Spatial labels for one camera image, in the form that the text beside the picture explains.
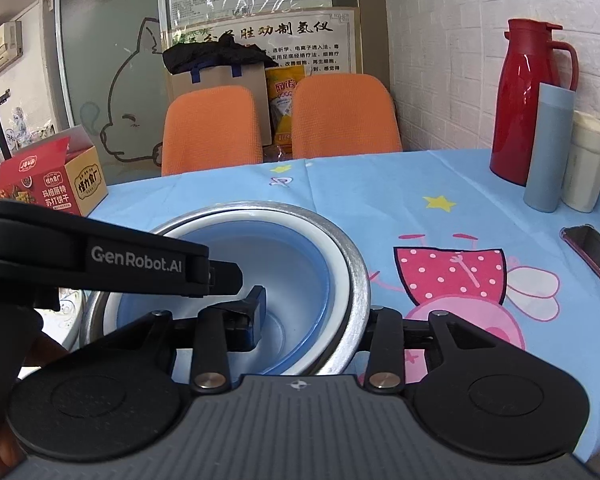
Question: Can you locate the blue plastic bowl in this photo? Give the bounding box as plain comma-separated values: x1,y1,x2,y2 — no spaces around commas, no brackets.
114,220,337,377

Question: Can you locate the stainless steel bowl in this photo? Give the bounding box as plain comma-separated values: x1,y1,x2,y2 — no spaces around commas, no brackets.
78,199,373,377

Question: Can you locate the person's left hand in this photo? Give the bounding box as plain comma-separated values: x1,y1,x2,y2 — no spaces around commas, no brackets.
0,332,69,479

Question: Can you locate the red cracker box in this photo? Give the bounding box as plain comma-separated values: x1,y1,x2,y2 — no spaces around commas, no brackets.
0,126,108,217

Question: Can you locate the blue cartoon tablecloth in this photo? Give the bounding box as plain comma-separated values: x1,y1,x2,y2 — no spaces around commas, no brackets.
94,150,600,460

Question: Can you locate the left orange chair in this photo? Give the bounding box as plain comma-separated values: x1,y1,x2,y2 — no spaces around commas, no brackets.
161,86,263,177

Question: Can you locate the orange chair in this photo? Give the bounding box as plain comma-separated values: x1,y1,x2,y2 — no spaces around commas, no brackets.
291,74,403,158
161,86,263,177

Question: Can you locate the right orange chair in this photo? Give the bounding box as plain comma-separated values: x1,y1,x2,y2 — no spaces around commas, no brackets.
291,74,403,158

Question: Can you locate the brown paper bag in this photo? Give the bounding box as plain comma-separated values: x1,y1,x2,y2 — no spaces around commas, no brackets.
166,63,273,146

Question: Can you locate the yellow snack bag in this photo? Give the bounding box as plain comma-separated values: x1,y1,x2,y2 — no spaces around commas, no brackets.
265,65,306,156

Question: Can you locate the air conditioner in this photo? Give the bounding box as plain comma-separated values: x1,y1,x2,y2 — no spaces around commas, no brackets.
0,21,22,73

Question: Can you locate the black smartphone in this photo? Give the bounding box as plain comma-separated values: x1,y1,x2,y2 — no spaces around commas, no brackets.
560,224,600,279

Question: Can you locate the black cloth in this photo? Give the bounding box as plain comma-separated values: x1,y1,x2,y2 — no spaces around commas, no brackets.
162,32,278,75

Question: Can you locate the grey blue tumbler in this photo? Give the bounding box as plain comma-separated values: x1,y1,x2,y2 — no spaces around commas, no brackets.
524,82,576,214

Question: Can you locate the cream white cup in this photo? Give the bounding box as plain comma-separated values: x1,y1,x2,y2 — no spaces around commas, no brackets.
562,110,600,214

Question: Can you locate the red thermos jug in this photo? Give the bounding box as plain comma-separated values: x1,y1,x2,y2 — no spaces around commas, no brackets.
490,18,580,186

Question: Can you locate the wall poster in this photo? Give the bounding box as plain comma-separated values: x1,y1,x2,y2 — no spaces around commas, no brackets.
158,0,361,74

